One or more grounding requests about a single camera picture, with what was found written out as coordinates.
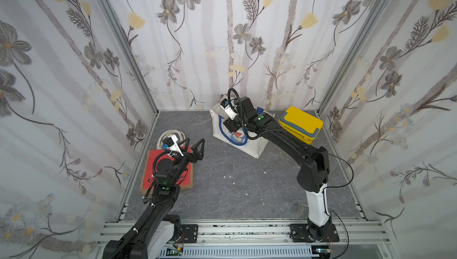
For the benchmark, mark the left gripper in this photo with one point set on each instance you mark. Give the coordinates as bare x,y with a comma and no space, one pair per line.
195,157

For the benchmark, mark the aluminium mounting rail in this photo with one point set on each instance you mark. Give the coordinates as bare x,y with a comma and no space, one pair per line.
269,239

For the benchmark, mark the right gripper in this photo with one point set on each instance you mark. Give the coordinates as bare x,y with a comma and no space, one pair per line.
232,124

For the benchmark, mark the white Doraemon canvas bag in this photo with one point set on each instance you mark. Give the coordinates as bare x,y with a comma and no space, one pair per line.
238,139

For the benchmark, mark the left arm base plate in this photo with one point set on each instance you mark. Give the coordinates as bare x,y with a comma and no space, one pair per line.
188,234

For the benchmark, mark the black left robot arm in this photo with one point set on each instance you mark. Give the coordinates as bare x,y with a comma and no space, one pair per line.
155,227

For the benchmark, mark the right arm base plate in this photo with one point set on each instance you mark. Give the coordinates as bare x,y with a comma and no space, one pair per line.
313,234

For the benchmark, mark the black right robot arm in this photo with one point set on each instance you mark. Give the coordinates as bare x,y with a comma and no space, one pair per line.
313,162

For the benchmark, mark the red jute Christmas bag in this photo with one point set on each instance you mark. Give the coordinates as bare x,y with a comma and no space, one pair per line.
186,180

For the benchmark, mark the yellow cooler box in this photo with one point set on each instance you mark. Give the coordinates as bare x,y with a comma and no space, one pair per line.
302,125

